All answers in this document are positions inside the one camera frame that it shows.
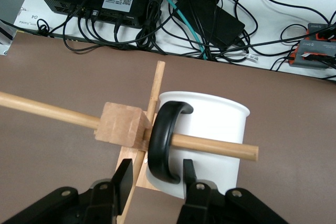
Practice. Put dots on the wooden mug stand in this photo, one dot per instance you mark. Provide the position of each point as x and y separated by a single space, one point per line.
120 127

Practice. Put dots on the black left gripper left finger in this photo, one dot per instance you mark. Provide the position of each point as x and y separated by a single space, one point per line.
126 182

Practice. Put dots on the large black power adapter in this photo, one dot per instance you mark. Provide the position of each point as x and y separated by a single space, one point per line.
218 24

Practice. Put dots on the grey orange usb hub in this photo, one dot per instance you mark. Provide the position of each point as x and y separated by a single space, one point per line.
315 48
320 28

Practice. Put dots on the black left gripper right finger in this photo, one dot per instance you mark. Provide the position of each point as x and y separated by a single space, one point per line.
190 182

